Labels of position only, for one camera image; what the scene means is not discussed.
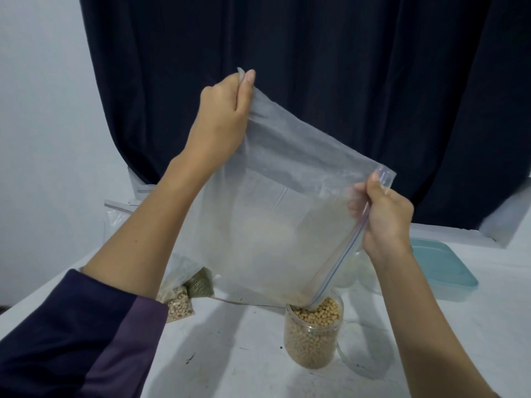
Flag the person's left forearm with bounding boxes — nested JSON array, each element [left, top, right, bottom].
[[0, 157, 209, 398]]

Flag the pile of yellow soybeans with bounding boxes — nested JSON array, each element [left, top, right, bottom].
[[286, 296, 343, 368]]

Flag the person's right forearm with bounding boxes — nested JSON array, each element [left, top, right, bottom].
[[369, 244, 499, 398]]

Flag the zip bag of grains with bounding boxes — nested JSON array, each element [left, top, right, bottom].
[[103, 198, 217, 322]]

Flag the person's right hand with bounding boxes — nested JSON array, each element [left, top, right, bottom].
[[348, 171, 414, 262]]

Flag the dark navy curtain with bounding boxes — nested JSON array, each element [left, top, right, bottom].
[[79, 0, 531, 231]]

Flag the transparent jar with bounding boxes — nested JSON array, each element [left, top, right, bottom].
[[284, 287, 345, 370], [332, 248, 366, 289]]

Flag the clear bag with soybeans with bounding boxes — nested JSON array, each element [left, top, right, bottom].
[[174, 69, 397, 309]]

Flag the teal lidded plastic container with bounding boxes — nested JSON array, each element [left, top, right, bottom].
[[410, 238, 480, 302]]

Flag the clear round lid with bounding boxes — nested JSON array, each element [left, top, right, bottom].
[[336, 319, 395, 380]]

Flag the person's left hand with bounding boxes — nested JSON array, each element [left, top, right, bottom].
[[178, 69, 257, 183]]

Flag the clear zip bag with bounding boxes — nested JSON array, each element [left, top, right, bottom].
[[128, 165, 159, 204]]

